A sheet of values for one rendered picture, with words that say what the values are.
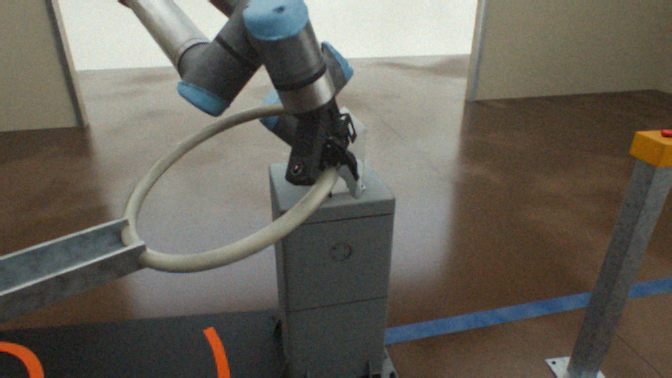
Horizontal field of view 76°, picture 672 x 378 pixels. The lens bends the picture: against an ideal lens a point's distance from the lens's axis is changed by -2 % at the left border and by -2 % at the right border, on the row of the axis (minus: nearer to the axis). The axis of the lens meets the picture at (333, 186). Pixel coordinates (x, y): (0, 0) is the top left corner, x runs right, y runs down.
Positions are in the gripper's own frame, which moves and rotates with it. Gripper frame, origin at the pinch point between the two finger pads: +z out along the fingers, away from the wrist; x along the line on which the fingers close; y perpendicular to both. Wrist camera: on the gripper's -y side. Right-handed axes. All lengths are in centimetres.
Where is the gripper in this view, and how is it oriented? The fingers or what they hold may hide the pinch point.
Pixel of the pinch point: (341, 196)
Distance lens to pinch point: 82.2
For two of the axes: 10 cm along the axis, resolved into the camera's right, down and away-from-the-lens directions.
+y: 3.2, -6.9, 6.5
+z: 3.0, 7.3, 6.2
